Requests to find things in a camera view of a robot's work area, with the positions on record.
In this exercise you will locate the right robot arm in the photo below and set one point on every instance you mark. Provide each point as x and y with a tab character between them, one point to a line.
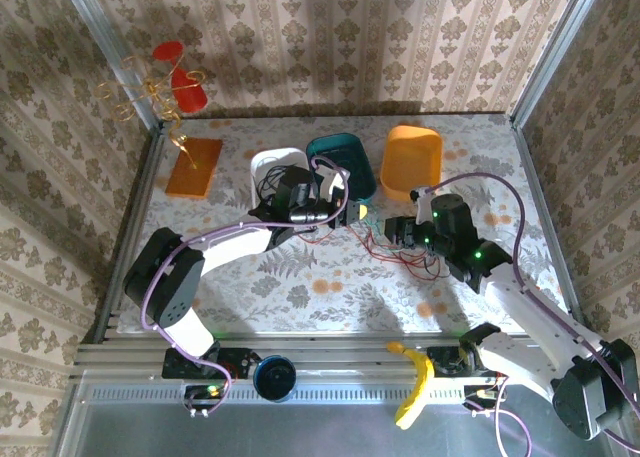
530	312

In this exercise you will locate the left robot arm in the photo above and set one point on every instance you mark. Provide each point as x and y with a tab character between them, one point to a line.
235	244

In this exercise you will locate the teal plastic bin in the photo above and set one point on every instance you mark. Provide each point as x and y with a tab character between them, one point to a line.
360	177

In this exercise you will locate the white plastic bin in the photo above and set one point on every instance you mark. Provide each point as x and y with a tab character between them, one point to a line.
280	157

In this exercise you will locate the orange plastic bin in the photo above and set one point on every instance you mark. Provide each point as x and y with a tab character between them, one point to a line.
410	162

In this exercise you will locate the wooden base board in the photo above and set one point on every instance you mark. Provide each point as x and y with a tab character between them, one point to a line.
195	169

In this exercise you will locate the yellow banana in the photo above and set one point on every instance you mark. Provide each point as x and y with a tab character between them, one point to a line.
422	372

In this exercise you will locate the red plastic goblet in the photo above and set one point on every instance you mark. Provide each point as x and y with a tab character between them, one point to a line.
190	97

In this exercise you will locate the small controller board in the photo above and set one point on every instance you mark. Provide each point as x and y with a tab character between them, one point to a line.
205	394
482	394

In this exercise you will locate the blue round cup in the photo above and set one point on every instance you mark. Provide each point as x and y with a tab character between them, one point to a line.
274	379

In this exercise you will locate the grey metal tray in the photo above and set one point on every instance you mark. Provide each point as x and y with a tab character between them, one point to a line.
325	427

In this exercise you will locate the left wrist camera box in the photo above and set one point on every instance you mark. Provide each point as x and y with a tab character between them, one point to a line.
332	182

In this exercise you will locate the aluminium table side rail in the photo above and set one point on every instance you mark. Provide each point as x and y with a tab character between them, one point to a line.
534	177
140	197

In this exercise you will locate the aluminium front frame rail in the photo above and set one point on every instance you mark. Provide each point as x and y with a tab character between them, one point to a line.
340	357

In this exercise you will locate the aluminium frame post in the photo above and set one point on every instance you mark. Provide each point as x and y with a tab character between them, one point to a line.
555	52
107	37

